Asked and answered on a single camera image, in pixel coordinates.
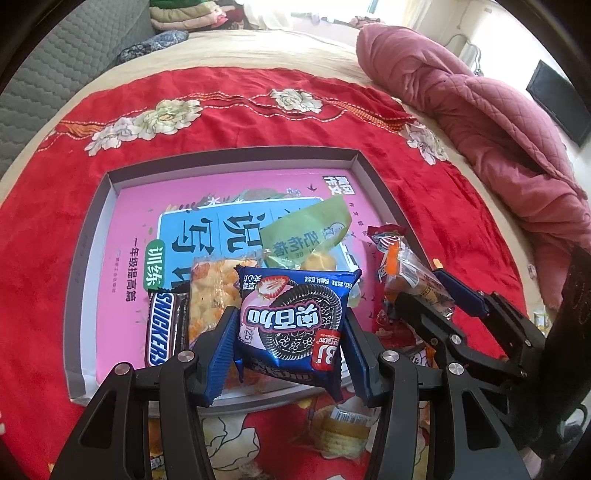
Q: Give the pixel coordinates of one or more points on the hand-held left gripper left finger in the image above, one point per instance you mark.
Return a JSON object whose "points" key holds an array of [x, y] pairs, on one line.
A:
{"points": [[219, 364]]}

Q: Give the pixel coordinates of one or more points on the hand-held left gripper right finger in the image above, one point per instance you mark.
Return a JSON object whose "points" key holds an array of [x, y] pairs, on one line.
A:
{"points": [[358, 364]]}

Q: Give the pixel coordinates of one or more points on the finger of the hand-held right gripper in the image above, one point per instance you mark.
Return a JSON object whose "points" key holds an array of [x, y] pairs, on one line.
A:
{"points": [[425, 314], [461, 290]]}

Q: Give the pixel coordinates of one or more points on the orange-ended cake packet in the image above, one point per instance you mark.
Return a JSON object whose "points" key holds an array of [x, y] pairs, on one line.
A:
{"points": [[411, 277]]}

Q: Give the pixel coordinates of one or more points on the brown chocolate bar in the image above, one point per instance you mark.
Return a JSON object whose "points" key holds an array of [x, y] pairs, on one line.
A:
{"points": [[161, 327]]}

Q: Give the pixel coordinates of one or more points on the clear packet of yellow snacks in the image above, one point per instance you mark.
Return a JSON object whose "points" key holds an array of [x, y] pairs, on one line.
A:
{"points": [[207, 295]]}

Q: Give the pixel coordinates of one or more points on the blue cookie packet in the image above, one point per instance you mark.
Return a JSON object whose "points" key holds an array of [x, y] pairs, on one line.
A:
{"points": [[295, 314]]}

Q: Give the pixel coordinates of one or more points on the green snack packet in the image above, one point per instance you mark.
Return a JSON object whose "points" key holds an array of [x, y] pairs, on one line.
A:
{"points": [[300, 230]]}

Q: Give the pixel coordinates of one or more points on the grey cardboard box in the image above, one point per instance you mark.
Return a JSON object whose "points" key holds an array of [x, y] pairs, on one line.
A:
{"points": [[87, 258]]}

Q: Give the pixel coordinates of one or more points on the clear packet of yellow cake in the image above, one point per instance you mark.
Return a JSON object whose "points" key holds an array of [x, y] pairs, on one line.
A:
{"points": [[341, 429]]}

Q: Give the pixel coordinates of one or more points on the red candy packet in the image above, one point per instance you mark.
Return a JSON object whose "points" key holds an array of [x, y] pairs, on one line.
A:
{"points": [[385, 240]]}

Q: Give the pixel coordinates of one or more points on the pink book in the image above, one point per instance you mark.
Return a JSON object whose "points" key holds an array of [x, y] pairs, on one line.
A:
{"points": [[138, 217]]}

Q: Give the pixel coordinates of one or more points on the pink quilt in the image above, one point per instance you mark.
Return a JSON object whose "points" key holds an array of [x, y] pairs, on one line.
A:
{"points": [[485, 120]]}

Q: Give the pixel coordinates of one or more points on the black screen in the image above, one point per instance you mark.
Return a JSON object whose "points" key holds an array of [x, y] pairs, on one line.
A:
{"points": [[558, 101]]}

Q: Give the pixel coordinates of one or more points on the white metal rack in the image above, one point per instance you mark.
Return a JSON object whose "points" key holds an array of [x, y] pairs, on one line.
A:
{"points": [[471, 57]]}

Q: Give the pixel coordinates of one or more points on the red floral blanket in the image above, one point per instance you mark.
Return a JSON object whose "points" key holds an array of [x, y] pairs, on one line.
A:
{"points": [[277, 124]]}

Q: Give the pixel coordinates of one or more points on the window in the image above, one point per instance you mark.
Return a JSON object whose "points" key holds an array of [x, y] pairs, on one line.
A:
{"points": [[415, 11]]}

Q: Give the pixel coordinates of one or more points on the patterned cloth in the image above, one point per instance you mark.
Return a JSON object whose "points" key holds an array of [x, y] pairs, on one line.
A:
{"points": [[367, 21]]}

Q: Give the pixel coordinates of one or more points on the beige bed sheet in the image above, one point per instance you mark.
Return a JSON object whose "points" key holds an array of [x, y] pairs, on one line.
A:
{"points": [[277, 50]]}

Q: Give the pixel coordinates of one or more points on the blue floral cloth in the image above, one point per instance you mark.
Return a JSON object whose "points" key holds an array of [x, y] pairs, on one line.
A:
{"points": [[152, 46]]}

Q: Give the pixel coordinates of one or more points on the grey quilted headboard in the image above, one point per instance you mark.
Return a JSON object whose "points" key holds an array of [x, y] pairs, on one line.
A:
{"points": [[60, 60]]}

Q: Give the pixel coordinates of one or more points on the pile of folded clothes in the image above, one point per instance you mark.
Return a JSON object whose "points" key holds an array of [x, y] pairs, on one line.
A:
{"points": [[194, 16]]}

